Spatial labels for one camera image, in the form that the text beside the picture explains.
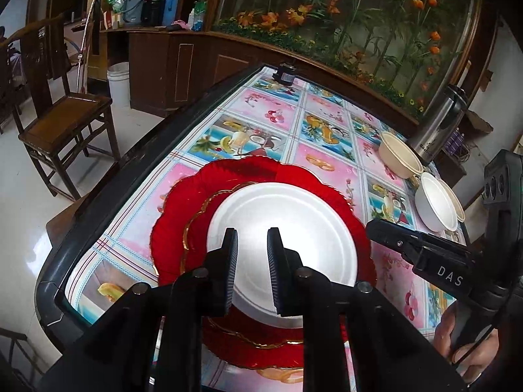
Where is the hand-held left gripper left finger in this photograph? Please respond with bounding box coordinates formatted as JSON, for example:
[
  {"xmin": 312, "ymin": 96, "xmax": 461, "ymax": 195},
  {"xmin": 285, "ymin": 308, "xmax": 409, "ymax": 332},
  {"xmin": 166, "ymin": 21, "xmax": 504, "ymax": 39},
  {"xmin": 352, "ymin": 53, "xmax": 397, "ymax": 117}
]
[{"xmin": 39, "ymin": 228, "xmax": 240, "ymax": 392}]

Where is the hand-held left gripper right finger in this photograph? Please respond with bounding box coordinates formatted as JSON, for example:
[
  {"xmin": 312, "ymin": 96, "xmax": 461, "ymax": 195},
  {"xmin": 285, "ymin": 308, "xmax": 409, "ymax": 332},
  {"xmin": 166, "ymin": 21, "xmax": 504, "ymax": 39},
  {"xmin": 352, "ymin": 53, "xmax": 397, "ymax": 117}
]
[{"xmin": 266, "ymin": 227, "xmax": 468, "ymax": 392}]

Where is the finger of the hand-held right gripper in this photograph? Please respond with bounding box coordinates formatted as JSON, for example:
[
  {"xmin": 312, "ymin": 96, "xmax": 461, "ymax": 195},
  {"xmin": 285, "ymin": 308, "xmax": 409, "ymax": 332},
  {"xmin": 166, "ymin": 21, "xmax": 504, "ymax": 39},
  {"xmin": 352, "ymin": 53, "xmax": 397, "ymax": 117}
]
[{"xmin": 365, "ymin": 219, "xmax": 483, "ymax": 268}]

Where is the white plastic bowl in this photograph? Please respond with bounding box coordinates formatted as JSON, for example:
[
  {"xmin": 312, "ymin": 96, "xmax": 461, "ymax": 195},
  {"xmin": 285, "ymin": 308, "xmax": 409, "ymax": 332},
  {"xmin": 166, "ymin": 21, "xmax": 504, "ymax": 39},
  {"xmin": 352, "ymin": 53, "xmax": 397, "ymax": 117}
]
[{"xmin": 414, "ymin": 171, "xmax": 459, "ymax": 233}]

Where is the white foam plate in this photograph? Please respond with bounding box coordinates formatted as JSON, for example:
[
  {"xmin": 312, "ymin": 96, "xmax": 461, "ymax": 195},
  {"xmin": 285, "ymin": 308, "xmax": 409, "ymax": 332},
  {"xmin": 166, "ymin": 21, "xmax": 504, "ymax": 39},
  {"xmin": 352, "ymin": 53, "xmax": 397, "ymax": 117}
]
[{"xmin": 205, "ymin": 182, "xmax": 359, "ymax": 329}]

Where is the beige plastic bowl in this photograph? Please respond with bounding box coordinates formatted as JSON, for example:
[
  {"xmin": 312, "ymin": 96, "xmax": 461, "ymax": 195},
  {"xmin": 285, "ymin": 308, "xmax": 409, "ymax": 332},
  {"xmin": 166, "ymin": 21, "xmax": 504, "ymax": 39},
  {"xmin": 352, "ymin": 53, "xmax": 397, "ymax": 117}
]
[
  {"xmin": 378, "ymin": 131, "xmax": 426, "ymax": 179},
  {"xmin": 437, "ymin": 177, "xmax": 466, "ymax": 223}
]

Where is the large red glass plate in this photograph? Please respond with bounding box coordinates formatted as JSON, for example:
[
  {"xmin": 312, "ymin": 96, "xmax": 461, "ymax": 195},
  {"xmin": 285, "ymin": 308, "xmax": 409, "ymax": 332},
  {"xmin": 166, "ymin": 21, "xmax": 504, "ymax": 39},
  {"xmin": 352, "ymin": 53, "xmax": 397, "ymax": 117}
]
[{"xmin": 150, "ymin": 156, "xmax": 377, "ymax": 372}]

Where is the person's right hand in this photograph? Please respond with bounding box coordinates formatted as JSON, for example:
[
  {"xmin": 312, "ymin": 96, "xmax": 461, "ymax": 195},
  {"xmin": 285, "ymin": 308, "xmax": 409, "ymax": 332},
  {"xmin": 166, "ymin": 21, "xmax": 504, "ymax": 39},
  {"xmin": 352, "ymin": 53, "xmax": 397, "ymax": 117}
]
[{"xmin": 433, "ymin": 303, "xmax": 503, "ymax": 382}]

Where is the fruit printed tablecloth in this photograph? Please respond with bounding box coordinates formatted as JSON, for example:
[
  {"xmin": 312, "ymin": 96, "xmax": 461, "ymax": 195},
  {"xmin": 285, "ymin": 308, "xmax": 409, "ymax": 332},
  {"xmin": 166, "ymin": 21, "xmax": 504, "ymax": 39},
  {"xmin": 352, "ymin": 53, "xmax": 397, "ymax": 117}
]
[{"xmin": 65, "ymin": 66, "xmax": 470, "ymax": 392}]

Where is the stainless steel thermos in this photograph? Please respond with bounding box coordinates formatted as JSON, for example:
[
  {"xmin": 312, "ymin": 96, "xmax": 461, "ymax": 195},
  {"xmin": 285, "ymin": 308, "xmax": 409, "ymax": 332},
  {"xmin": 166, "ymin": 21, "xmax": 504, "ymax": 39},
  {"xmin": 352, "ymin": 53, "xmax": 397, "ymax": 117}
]
[{"xmin": 409, "ymin": 84, "xmax": 468, "ymax": 167}]

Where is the black framed table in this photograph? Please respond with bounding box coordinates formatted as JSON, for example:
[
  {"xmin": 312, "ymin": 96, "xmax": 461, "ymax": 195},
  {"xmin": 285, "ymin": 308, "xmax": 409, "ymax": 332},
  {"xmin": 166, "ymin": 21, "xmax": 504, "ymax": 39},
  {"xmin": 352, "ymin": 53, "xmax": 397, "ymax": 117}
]
[{"xmin": 35, "ymin": 63, "xmax": 475, "ymax": 352}]

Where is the small black motor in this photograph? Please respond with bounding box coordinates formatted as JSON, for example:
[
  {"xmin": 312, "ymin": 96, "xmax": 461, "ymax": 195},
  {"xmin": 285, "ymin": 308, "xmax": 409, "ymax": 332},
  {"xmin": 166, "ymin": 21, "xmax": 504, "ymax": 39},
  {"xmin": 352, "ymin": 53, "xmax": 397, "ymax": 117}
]
[{"xmin": 273, "ymin": 62, "xmax": 301, "ymax": 86}]

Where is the wooden counter cabinet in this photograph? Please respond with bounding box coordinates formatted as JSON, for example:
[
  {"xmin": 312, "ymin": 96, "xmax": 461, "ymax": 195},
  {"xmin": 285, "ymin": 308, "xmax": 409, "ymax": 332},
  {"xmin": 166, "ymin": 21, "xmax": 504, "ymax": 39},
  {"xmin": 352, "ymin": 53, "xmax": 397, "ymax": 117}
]
[{"xmin": 127, "ymin": 28, "xmax": 262, "ymax": 119}]

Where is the white bucket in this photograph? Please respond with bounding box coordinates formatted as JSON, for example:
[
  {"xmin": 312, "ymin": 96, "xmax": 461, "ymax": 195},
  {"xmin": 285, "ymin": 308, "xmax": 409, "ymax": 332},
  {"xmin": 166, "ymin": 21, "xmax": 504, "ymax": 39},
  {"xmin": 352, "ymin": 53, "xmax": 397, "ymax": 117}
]
[{"xmin": 107, "ymin": 62, "xmax": 130, "ymax": 109}]

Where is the artificial flower display case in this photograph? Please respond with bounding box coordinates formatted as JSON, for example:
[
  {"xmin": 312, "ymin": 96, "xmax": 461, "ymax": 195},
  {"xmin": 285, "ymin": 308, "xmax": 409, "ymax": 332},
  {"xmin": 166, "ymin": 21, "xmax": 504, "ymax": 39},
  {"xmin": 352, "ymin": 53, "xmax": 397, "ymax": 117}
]
[{"xmin": 212, "ymin": 0, "xmax": 491, "ymax": 121}]

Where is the wooden chair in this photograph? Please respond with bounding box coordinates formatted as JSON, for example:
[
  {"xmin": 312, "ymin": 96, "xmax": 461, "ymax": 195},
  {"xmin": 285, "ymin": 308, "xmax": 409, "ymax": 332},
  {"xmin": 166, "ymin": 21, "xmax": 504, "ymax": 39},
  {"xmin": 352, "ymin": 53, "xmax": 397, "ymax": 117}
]
[{"xmin": 6, "ymin": 12, "xmax": 121, "ymax": 201}]

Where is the green label bottle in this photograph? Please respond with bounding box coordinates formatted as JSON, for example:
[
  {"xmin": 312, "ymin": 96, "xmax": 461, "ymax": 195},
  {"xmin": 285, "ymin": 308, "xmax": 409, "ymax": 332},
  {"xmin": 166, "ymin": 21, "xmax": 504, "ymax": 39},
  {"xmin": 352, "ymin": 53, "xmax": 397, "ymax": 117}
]
[{"xmin": 191, "ymin": 0, "xmax": 207, "ymax": 31}]

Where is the blue jug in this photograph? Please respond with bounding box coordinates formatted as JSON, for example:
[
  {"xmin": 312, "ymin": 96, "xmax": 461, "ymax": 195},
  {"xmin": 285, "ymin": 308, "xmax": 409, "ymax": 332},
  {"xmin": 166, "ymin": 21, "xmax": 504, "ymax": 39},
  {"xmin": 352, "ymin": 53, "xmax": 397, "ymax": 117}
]
[{"xmin": 162, "ymin": 0, "xmax": 181, "ymax": 26}]

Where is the black thermos jug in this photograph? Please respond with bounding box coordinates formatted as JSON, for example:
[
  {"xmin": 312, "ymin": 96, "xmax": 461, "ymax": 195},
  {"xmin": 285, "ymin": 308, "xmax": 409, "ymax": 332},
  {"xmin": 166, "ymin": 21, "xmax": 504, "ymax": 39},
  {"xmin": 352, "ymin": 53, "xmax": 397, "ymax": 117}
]
[{"xmin": 141, "ymin": 0, "xmax": 168, "ymax": 27}]

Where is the grey kettle jug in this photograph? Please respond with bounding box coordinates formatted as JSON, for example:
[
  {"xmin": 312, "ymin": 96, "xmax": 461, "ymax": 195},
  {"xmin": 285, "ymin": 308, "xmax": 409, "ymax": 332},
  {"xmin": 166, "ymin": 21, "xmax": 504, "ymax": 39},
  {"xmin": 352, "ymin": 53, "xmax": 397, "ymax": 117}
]
[{"xmin": 123, "ymin": 0, "xmax": 143, "ymax": 25}]

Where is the mop with metal handle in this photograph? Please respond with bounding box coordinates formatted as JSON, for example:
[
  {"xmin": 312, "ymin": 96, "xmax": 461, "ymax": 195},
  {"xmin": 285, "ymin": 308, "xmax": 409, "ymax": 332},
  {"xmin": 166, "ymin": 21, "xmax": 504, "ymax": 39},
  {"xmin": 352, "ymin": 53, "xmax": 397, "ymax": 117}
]
[{"xmin": 76, "ymin": 0, "xmax": 96, "ymax": 94}]

